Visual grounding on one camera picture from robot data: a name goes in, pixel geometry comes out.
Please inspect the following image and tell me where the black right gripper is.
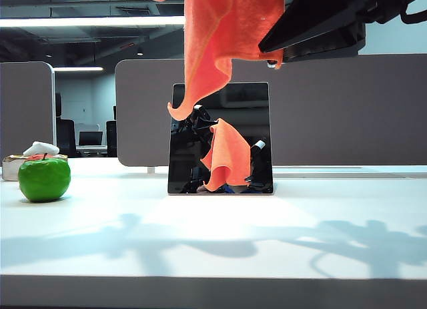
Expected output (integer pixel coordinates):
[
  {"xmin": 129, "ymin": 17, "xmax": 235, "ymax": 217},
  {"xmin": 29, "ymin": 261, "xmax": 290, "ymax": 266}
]
[{"xmin": 258, "ymin": 0, "xmax": 406, "ymax": 70}]

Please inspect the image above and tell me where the orange microfiber cloth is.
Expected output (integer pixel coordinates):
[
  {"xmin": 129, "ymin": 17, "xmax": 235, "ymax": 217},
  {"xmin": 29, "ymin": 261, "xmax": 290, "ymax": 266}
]
[{"xmin": 136, "ymin": 0, "xmax": 287, "ymax": 122}]

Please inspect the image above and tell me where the black framed standing mirror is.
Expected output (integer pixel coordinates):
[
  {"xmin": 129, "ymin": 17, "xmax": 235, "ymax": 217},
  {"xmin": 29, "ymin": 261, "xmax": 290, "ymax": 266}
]
[{"xmin": 167, "ymin": 82, "xmax": 274, "ymax": 196}]

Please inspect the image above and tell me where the wide grey desk partition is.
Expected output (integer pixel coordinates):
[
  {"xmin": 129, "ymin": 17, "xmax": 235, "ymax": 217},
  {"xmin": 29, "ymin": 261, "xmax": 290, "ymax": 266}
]
[{"xmin": 114, "ymin": 53, "xmax": 427, "ymax": 167}]

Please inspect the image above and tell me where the ceiling air vent grille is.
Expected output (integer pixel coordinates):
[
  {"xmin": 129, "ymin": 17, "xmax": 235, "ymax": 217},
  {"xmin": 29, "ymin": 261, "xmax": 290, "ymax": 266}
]
[{"xmin": 115, "ymin": 7, "xmax": 151, "ymax": 17}]

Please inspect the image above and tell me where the short ceiling light strip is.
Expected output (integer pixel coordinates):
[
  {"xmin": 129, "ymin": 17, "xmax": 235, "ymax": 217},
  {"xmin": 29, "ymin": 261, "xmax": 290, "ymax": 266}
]
[{"xmin": 53, "ymin": 66, "xmax": 103, "ymax": 72}]

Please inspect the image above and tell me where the dark laptop screen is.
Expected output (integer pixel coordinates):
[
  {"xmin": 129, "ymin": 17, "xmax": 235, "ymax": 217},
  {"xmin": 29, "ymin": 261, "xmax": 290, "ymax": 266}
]
[{"xmin": 78, "ymin": 131, "xmax": 103, "ymax": 147}]

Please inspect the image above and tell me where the white background desk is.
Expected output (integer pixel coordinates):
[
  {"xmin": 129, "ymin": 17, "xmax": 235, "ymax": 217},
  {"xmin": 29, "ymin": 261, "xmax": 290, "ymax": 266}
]
[{"xmin": 75, "ymin": 145, "xmax": 108, "ymax": 158}]

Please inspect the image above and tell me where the tall black office chair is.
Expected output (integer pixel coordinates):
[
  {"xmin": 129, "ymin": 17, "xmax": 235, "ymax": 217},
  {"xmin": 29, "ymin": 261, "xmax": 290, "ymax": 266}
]
[{"xmin": 55, "ymin": 93, "xmax": 77, "ymax": 158}]

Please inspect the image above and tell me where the white tissue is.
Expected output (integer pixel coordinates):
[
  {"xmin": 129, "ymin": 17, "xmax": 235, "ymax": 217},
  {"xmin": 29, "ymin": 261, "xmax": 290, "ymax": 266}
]
[{"xmin": 22, "ymin": 141, "xmax": 60, "ymax": 157}]

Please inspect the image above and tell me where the narrow grey desk partition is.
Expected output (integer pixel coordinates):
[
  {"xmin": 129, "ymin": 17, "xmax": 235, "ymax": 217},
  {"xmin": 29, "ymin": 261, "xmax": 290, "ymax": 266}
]
[{"xmin": 0, "ymin": 61, "xmax": 56, "ymax": 160}]

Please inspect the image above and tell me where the green apple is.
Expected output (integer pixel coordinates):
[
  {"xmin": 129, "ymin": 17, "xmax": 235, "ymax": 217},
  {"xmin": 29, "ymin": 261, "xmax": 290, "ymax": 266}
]
[{"xmin": 17, "ymin": 152, "xmax": 71, "ymax": 203}]

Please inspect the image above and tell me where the gold and white tissue box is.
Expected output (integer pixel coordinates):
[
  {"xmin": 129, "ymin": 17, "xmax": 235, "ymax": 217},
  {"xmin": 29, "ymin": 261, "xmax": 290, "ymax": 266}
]
[{"xmin": 2, "ymin": 154, "xmax": 69, "ymax": 182}]

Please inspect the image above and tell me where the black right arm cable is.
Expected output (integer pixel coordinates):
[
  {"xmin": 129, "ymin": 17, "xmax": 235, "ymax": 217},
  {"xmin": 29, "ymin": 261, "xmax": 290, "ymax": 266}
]
[{"xmin": 399, "ymin": 0, "xmax": 427, "ymax": 25}]

